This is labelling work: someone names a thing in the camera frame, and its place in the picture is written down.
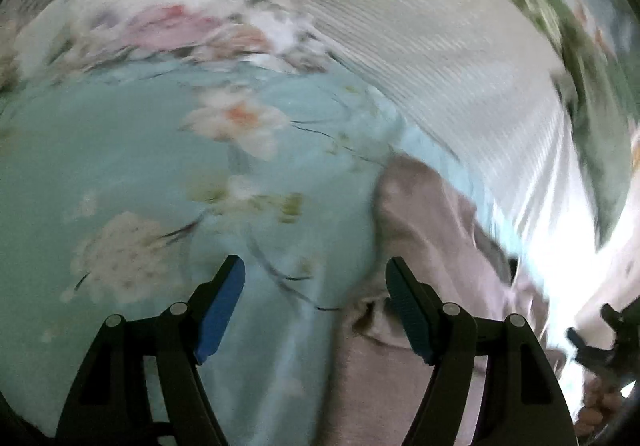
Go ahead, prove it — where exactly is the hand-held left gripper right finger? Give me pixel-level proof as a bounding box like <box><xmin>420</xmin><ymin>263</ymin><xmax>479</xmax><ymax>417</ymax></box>
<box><xmin>385</xmin><ymin>256</ymin><xmax>578</xmax><ymax>446</ymax></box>

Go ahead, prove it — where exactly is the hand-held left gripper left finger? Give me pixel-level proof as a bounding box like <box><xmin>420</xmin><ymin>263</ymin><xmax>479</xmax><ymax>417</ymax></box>
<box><xmin>54</xmin><ymin>254</ymin><xmax>247</xmax><ymax>446</ymax></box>

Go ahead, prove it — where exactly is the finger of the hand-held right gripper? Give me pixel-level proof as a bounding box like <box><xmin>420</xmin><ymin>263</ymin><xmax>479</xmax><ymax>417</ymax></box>
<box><xmin>601</xmin><ymin>303</ymin><xmax>640</xmax><ymax>353</ymax></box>
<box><xmin>566</xmin><ymin>327</ymin><xmax>619</xmax><ymax>370</ymax></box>

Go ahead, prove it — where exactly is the mauve knit sweater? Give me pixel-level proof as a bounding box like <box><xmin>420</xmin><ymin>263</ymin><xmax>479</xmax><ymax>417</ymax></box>
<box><xmin>320</xmin><ymin>153</ymin><xmax>568</xmax><ymax>446</ymax></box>

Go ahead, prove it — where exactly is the person's right hand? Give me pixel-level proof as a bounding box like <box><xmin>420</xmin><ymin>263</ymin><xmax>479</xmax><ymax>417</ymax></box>
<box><xmin>575</xmin><ymin>373</ymin><xmax>626</xmax><ymax>437</ymax></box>

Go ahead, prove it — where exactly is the teal floral bed sheet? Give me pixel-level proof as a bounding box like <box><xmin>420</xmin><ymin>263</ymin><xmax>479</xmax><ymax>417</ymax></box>
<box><xmin>0</xmin><ymin>60</ymin><xmax>481</xmax><ymax>446</ymax></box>

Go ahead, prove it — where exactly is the white striped pillow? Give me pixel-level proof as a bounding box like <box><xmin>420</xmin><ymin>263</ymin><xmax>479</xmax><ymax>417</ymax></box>
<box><xmin>290</xmin><ymin>0</ymin><xmax>640</xmax><ymax>327</ymax></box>

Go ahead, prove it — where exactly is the white pink floral pillow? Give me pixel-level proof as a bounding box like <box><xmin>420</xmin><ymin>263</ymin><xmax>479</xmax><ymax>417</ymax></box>
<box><xmin>0</xmin><ymin>0</ymin><xmax>341</xmax><ymax>91</ymax></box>

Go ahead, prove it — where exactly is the green floral cloth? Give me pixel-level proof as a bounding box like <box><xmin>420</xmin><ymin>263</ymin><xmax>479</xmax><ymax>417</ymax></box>
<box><xmin>435</xmin><ymin>0</ymin><xmax>631</xmax><ymax>227</ymax></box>

